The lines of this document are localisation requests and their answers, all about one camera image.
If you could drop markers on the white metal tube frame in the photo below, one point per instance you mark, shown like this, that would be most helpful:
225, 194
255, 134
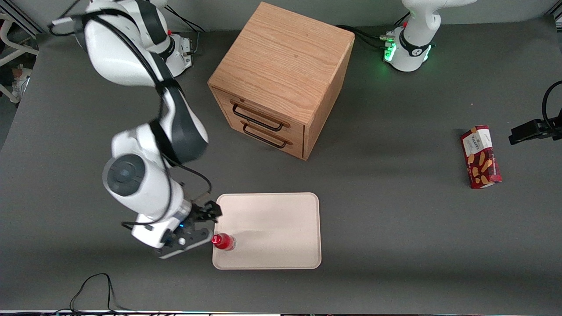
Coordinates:
9, 39

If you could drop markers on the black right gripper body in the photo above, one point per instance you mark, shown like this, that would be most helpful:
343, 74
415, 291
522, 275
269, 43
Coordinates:
203, 213

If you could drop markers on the white shoe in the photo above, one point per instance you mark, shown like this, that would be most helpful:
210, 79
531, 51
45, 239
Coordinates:
19, 83

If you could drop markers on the beige plastic tray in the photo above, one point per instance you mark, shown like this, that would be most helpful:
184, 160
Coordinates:
272, 230

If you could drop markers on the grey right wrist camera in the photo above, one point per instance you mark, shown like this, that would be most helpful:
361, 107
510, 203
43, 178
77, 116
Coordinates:
186, 243

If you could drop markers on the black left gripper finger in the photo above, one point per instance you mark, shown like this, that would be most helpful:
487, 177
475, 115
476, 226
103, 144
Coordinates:
529, 131

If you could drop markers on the red coke bottle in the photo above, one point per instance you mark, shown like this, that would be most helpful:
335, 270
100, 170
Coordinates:
224, 242

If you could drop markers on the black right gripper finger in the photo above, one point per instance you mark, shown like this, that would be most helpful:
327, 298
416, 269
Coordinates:
214, 209

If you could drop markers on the red tartan shortbread box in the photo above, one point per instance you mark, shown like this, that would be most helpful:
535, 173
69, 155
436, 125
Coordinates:
480, 156

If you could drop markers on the oak wooden drawer cabinet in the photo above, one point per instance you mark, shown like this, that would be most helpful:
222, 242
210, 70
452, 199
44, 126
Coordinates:
281, 57

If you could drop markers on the oak wooden drawer front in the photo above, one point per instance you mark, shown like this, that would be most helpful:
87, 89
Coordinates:
263, 112
281, 148

